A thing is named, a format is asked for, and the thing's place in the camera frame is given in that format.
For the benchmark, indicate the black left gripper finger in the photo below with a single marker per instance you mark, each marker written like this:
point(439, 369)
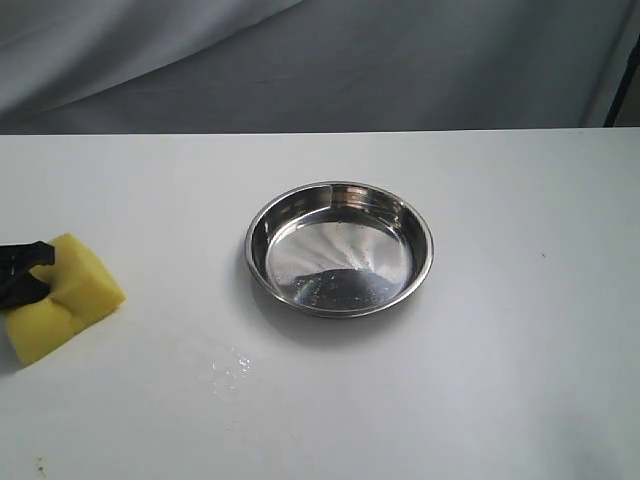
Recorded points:
point(19, 259)

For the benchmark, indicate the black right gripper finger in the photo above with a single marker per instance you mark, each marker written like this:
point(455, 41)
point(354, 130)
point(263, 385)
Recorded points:
point(22, 294)

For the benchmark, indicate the yellow sponge block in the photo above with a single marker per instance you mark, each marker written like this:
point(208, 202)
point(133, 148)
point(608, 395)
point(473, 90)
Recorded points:
point(81, 293)

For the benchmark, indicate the brown liquid spill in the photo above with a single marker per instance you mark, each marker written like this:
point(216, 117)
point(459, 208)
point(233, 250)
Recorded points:
point(225, 372)

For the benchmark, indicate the grey backdrop cloth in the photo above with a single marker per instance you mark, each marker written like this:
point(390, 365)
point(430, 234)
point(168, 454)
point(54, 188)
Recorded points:
point(116, 67)

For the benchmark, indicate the round stainless steel dish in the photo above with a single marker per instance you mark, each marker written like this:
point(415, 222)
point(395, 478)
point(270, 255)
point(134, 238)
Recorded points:
point(338, 249)

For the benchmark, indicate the black stand pole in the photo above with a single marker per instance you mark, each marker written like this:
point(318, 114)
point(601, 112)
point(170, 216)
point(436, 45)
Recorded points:
point(623, 87)

